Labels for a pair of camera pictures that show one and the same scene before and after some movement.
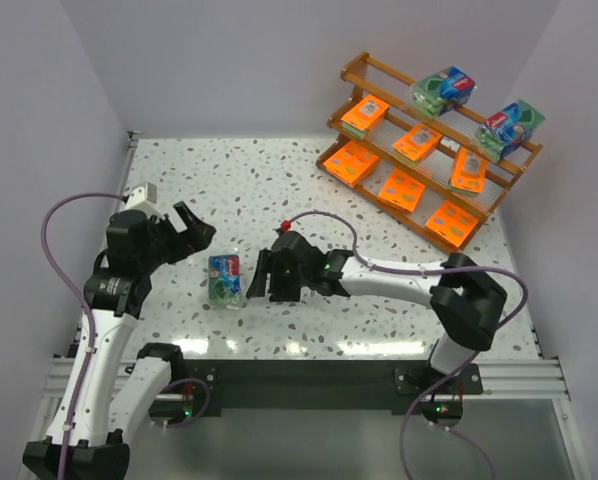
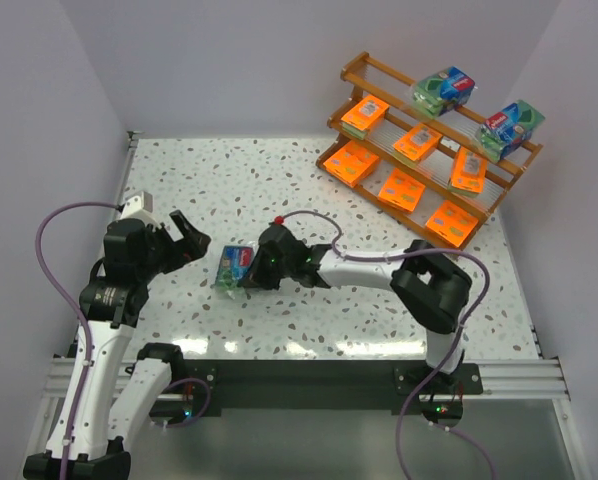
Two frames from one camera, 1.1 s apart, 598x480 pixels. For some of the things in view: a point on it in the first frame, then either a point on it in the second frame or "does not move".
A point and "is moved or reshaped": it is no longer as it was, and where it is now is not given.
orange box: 351,163 does not move
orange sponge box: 416,145 does not move
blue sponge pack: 225,281 is moved or reshaped
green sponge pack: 503,131 does not move
